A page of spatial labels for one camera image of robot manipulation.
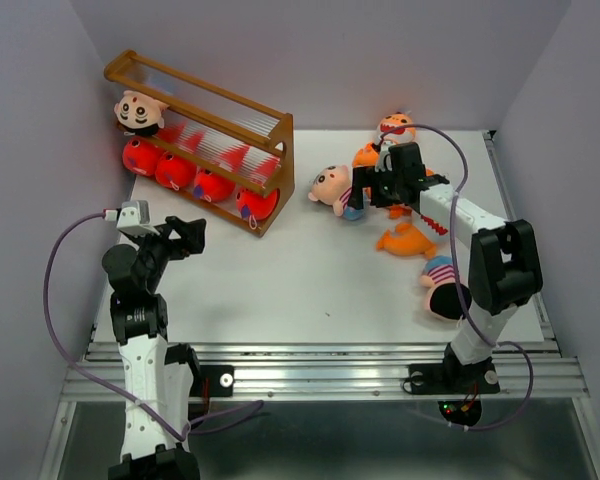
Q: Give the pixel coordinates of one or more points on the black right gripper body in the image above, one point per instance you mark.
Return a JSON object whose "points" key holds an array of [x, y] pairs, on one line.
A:
{"points": [[387, 188]]}

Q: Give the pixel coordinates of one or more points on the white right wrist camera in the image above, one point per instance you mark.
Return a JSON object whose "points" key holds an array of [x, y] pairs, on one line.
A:
{"points": [[384, 161]]}

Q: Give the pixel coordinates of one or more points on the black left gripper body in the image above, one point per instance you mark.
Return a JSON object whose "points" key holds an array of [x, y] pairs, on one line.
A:
{"points": [[156, 252]]}

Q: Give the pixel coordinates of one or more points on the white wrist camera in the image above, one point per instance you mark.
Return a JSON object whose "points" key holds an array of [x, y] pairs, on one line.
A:
{"points": [[384, 161], [132, 218]]}

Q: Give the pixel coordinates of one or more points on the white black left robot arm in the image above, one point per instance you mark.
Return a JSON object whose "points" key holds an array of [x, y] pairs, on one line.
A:
{"points": [[158, 376]]}

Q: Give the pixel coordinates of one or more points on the orange shark plush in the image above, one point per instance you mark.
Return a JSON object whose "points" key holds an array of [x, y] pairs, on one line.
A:
{"points": [[421, 236], [400, 210], [392, 129]]}

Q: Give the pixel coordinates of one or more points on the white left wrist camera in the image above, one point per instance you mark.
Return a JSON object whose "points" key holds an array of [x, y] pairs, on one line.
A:
{"points": [[132, 218]]}

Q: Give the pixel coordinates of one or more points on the boy doll table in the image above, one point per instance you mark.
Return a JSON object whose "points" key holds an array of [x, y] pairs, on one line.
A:
{"points": [[333, 187]]}

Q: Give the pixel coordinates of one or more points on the red shark plush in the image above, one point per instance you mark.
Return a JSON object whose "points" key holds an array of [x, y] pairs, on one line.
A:
{"points": [[253, 207], [213, 187], [141, 156], [176, 172]]}

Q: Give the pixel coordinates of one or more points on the boy doll black hair front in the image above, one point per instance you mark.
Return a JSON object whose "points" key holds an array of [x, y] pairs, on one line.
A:
{"points": [[442, 300]]}

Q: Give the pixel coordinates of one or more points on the aluminium mounting rail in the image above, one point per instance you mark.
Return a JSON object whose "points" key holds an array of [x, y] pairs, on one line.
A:
{"points": [[321, 372]]}

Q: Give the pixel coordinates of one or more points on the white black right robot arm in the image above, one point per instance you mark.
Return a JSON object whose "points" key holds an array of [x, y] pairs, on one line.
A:
{"points": [[504, 271]]}

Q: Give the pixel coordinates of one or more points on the brown wooden toy shelf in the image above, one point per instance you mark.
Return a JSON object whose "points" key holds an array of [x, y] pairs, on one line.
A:
{"points": [[228, 120]]}

